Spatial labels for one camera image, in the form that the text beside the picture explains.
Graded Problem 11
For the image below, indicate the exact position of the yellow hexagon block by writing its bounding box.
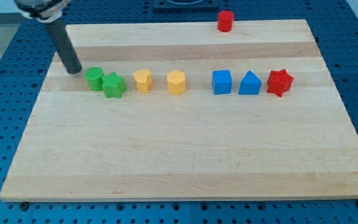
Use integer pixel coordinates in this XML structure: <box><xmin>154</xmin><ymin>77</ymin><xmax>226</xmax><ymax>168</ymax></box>
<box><xmin>167</xmin><ymin>70</ymin><xmax>186</xmax><ymax>95</ymax></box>

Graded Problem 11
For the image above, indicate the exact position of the yellow heart block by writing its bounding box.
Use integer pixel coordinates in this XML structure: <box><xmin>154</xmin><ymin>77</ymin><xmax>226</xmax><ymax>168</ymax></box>
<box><xmin>133</xmin><ymin>68</ymin><xmax>152</xmax><ymax>94</ymax></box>

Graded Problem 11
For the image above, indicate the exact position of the blue cube block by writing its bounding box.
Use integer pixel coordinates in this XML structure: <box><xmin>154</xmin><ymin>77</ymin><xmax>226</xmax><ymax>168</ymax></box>
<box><xmin>212</xmin><ymin>70</ymin><xmax>232</xmax><ymax>95</ymax></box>

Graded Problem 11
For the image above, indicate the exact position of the red star block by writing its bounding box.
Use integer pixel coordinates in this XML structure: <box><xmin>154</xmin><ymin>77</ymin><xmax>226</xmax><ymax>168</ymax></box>
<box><xmin>267</xmin><ymin>69</ymin><xmax>294</xmax><ymax>97</ymax></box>

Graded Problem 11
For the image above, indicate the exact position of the green cylinder block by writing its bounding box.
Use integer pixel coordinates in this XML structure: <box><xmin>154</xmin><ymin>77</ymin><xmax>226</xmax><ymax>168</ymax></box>
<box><xmin>85</xmin><ymin>67</ymin><xmax>104</xmax><ymax>91</ymax></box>

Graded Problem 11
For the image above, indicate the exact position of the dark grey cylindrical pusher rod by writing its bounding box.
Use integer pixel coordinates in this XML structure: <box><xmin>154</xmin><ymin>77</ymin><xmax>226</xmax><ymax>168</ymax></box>
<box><xmin>45</xmin><ymin>19</ymin><xmax>82</xmax><ymax>74</ymax></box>

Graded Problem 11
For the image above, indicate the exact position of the green star block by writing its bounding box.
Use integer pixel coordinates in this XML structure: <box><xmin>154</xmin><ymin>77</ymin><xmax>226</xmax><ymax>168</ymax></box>
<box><xmin>101</xmin><ymin>72</ymin><xmax>127</xmax><ymax>98</ymax></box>

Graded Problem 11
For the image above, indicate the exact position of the light wooden board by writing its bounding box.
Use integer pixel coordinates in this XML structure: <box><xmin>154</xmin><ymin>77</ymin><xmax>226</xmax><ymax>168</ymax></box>
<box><xmin>0</xmin><ymin>19</ymin><xmax>358</xmax><ymax>202</ymax></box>

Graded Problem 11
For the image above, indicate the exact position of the blue triangle block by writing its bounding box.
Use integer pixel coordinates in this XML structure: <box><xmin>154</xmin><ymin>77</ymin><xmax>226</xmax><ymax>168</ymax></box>
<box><xmin>239</xmin><ymin>70</ymin><xmax>262</xmax><ymax>95</ymax></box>

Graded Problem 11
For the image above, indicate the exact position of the red cylinder block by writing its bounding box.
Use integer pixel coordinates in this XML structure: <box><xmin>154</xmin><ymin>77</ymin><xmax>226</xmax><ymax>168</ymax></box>
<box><xmin>218</xmin><ymin>10</ymin><xmax>234</xmax><ymax>32</ymax></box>

